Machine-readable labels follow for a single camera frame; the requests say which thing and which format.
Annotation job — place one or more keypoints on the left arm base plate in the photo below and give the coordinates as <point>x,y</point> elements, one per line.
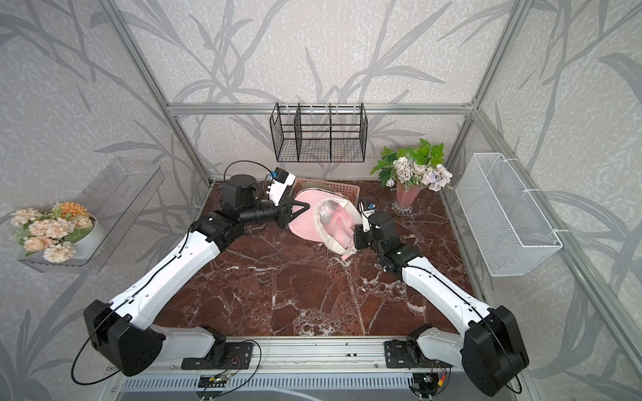
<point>235,356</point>

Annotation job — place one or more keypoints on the aluminium frame corner post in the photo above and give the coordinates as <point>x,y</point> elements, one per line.
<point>517,17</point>

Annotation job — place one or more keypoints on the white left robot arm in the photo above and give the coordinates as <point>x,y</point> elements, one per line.
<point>123,330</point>

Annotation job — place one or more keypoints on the pink perforated plastic basket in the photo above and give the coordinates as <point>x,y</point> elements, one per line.
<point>348,191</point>

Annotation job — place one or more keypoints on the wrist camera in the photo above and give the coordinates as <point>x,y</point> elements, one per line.
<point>281,181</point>
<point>366,210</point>

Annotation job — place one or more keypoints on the clear acrylic wall shelf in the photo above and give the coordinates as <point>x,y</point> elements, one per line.
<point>116,198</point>

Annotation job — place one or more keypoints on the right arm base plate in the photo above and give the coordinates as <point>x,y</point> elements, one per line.
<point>407,355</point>

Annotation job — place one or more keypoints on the pink baseball cap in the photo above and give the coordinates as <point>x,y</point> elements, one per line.
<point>331,219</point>

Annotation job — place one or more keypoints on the white mesh wall basket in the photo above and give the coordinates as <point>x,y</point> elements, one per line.
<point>511,231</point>

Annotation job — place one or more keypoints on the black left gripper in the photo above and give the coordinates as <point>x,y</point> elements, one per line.
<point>284,213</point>

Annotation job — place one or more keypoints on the aluminium back crossbar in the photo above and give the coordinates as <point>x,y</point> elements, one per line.
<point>310,109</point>

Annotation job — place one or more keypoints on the pink glass vase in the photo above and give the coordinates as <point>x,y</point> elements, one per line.
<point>405,197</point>

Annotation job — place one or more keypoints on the artificial flower bouquet green leaves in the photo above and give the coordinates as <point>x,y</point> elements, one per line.
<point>421,166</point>

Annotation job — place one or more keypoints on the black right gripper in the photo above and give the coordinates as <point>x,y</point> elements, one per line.
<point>359,232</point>

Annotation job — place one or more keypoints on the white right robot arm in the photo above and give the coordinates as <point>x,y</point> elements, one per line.
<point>488,345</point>

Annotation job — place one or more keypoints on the white pot peach flowers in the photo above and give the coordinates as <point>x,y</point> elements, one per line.
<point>66,232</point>

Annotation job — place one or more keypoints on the black wire wall basket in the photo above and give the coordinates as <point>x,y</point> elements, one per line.
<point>327,138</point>

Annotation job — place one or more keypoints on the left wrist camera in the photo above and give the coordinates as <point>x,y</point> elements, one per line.
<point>281,181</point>

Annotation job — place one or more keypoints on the aluminium front rail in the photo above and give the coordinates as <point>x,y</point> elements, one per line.
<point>331,353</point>

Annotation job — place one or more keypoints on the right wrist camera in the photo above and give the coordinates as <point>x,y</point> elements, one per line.
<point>366,210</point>

